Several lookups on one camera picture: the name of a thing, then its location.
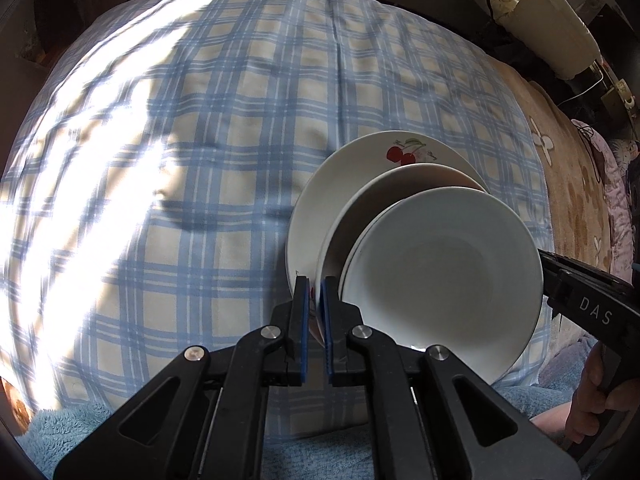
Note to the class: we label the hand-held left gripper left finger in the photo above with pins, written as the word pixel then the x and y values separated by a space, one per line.
pixel 302 330

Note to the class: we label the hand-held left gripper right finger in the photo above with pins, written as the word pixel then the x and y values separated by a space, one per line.
pixel 330 330

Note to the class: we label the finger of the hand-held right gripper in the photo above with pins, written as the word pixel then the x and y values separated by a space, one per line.
pixel 555 262

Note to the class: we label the deep cherry plate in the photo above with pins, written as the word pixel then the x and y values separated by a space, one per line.
pixel 360 210
pixel 440 280

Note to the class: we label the large cherry plate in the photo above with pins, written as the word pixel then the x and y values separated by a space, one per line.
pixel 325 185

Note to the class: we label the person's right forearm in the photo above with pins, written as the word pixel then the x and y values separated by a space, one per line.
pixel 550 422

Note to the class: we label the person's right hand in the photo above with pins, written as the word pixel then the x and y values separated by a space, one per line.
pixel 590 400

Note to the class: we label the brown flower blanket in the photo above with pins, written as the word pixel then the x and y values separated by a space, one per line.
pixel 570 185

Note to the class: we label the pink printed cloth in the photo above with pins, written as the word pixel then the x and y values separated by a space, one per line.
pixel 617 185

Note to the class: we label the blue fleece cloth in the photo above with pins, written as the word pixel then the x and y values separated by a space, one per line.
pixel 325 445

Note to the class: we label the blue plaid tablecloth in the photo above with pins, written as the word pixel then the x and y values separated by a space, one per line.
pixel 150 160

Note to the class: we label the white pillow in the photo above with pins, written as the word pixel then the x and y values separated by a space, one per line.
pixel 555 30

